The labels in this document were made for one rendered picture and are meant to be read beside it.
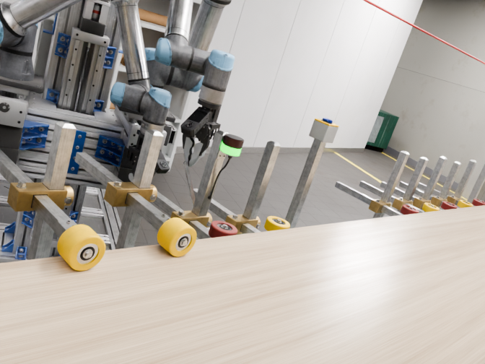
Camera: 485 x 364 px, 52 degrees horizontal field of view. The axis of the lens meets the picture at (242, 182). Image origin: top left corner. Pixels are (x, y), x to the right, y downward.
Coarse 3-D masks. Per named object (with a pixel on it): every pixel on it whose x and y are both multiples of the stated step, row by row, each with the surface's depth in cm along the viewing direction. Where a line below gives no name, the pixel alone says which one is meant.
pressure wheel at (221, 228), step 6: (216, 222) 145; (222, 222) 146; (210, 228) 143; (216, 228) 141; (222, 228) 143; (228, 228) 144; (234, 228) 145; (210, 234) 142; (216, 234) 141; (222, 234) 140; (228, 234) 141; (234, 234) 142
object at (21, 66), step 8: (0, 48) 174; (8, 48) 173; (0, 56) 175; (8, 56) 174; (16, 56) 175; (24, 56) 177; (0, 64) 174; (8, 64) 174; (16, 64) 175; (24, 64) 177; (32, 64) 183; (0, 72) 174; (8, 72) 174; (16, 72) 176; (24, 72) 179; (32, 72) 182; (24, 80) 178
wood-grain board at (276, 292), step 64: (128, 256) 112; (192, 256) 121; (256, 256) 133; (320, 256) 147; (384, 256) 163; (448, 256) 185; (0, 320) 80; (64, 320) 85; (128, 320) 90; (192, 320) 96; (256, 320) 103; (320, 320) 112; (384, 320) 121; (448, 320) 132
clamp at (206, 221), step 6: (174, 216) 152; (180, 216) 151; (186, 216) 152; (192, 216) 154; (198, 216) 155; (204, 216) 157; (210, 216) 159; (186, 222) 151; (204, 222) 157; (210, 222) 158
